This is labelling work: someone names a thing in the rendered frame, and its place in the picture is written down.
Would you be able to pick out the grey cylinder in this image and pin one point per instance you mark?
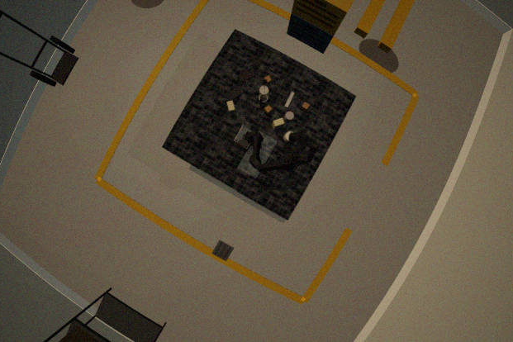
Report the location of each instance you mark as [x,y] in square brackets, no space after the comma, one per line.
[288,116]

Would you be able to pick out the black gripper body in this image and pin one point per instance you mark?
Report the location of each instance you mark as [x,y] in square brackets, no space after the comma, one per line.
[313,147]

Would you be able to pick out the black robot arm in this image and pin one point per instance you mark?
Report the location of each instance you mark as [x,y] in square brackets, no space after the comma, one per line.
[286,163]

